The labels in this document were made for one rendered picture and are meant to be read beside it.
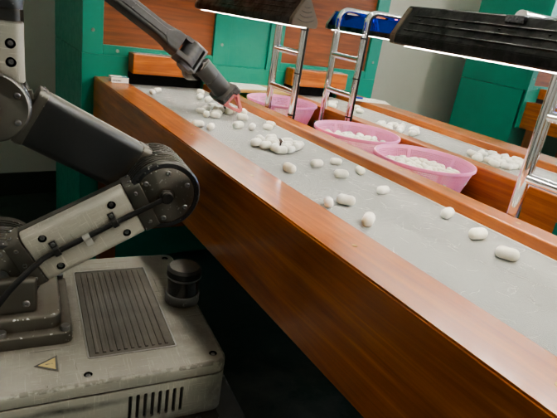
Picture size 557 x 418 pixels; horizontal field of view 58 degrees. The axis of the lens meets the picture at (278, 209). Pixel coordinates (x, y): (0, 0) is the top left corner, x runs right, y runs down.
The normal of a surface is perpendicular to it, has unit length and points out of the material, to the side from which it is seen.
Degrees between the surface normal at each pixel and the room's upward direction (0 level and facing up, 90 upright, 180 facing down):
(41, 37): 90
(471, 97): 90
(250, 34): 90
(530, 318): 0
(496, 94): 90
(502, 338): 0
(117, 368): 0
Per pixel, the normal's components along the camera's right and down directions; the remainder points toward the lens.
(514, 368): 0.15, -0.93
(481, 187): -0.84, 0.07
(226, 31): 0.51, 0.37
